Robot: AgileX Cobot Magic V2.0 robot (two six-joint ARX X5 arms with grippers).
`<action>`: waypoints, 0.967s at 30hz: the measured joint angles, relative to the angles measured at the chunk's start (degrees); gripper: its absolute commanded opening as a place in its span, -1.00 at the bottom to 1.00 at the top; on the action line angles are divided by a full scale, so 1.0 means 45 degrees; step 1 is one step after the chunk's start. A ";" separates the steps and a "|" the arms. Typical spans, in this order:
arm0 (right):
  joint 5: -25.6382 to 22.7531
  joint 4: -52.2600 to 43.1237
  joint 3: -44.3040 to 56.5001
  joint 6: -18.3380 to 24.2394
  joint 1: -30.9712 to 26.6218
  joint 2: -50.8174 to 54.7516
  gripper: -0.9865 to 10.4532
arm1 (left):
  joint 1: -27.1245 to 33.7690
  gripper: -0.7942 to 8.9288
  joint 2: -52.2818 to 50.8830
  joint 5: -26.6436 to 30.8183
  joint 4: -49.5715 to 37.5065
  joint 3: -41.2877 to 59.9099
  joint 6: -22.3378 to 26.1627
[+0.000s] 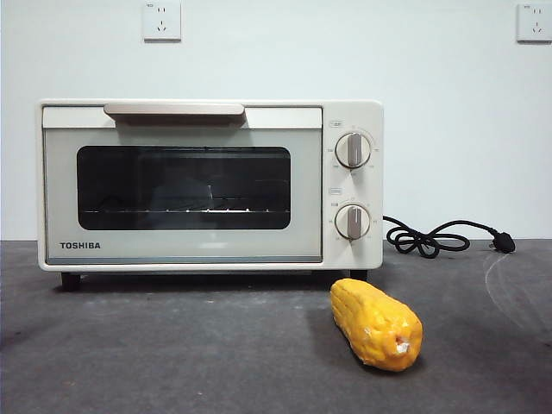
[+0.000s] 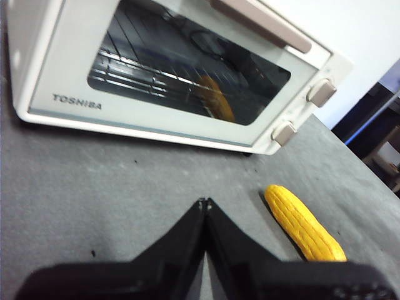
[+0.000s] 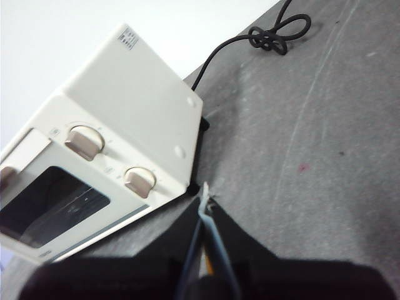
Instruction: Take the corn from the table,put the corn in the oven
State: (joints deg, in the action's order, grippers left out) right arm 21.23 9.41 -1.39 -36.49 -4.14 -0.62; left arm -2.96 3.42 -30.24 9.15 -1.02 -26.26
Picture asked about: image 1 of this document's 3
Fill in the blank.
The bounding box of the cream Toshiba toaster oven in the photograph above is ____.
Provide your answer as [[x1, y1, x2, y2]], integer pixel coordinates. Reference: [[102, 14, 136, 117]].
[[35, 98, 385, 292]]

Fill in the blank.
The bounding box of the metal wire oven rack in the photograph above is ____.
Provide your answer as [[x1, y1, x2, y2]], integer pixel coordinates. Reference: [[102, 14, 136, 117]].
[[81, 208, 290, 216]]

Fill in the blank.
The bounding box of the black oven power cable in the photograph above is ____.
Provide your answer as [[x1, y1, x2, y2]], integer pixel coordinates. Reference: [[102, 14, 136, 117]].
[[382, 215, 517, 260]]

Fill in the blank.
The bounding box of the yellow corn cob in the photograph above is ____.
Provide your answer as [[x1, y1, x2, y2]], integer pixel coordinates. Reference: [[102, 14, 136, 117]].
[[329, 278, 424, 371]]

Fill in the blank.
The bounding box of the white wall socket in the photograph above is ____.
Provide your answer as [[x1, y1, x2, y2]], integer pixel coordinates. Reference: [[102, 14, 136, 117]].
[[143, 0, 183, 43], [516, 3, 552, 44]]

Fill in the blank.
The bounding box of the cream timer knob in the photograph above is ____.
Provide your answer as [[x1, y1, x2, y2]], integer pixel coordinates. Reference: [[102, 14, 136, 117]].
[[335, 203, 373, 242]]

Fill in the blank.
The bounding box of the glass oven door with handle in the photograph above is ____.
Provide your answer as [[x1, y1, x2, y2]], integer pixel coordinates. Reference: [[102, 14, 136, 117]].
[[41, 103, 324, 265]]

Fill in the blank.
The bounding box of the cream temperature knob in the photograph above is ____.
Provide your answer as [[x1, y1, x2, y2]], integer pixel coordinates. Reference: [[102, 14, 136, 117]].
[[335, 131, 373, 170]]

